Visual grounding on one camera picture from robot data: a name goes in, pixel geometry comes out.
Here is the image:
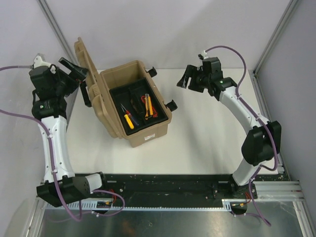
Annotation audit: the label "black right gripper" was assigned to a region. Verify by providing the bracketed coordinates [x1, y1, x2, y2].
[177, 65, 211, 93]

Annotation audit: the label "tan plastic tool box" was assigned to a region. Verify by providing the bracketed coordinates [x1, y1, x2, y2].
[74, 38, 178, 147]

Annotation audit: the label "black tool box tray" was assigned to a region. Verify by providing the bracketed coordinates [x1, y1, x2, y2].
[110, 78, 168, 136]

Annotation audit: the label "red black pliers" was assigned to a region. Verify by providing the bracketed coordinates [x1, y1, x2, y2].
[141, 94, 158, 120]

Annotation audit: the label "yellow black utility knife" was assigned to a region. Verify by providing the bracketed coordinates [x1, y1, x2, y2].
[145, 93, 154, 120]

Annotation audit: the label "blue handle screwdriver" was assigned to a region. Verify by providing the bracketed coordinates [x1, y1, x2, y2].
[120, 104, 139, 126]

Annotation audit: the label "yellow handle screwdriver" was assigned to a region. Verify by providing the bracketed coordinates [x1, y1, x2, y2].
[124, 114, 134, 129]

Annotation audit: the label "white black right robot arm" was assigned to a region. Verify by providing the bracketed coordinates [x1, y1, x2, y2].
[177, 57, 281, 198]

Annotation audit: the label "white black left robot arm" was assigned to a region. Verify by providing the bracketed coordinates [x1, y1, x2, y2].
[29, 54, 109, 207]

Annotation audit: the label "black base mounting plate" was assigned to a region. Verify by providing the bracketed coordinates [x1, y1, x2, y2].
[101, 174, 258, 199]

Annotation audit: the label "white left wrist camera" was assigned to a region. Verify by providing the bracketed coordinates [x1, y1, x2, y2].
[32, 54, 51, 70]

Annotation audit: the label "left aluminium corner post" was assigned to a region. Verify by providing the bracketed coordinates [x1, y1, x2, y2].
[36, 0, 78, 64]

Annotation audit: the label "aluminium corner post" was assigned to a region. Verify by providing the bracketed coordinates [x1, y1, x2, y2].
[36, 0, 78, 64]
[253, 0, 301, 75]

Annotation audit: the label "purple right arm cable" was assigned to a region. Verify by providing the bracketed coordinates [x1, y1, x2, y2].
[204, 45, 279, 227]

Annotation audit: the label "right aluminium corner post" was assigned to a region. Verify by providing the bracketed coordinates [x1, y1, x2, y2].
[253, 0, 301, 75]

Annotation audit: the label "grey slotted cable duct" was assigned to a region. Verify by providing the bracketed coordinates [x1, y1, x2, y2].
[45, 198, 247, 212]

